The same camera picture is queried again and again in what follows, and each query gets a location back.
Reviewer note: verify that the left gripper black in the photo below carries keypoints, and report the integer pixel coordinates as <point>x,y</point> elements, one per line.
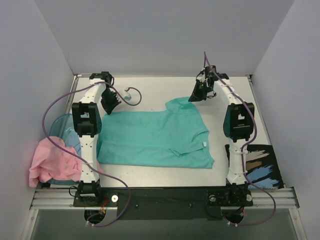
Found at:
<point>110,100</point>

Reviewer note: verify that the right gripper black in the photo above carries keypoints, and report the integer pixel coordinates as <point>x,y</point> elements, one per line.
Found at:
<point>198,88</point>

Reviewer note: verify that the teal t shirt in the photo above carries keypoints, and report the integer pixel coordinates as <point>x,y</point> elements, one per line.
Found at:
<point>176,137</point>

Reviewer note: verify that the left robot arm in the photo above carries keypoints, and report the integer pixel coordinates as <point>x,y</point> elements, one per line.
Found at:
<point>88,124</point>

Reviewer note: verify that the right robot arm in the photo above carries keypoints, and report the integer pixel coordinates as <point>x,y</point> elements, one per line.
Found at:
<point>239,123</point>

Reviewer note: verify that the blue plastic bin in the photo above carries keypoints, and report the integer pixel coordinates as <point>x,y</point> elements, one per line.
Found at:
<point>63,127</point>

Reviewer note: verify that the pink t shirt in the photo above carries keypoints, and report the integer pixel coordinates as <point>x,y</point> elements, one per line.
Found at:
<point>54,160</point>

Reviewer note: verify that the black printed t shirt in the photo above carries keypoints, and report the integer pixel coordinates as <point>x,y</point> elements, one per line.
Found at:
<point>262,167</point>

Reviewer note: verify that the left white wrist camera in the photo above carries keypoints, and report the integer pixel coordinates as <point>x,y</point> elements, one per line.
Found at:
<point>125,94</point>

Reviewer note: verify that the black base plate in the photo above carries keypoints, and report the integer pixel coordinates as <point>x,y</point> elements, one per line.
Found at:
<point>168,203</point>

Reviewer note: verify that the aluminium rail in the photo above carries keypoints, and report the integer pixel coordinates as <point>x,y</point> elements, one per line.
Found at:
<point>60,199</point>

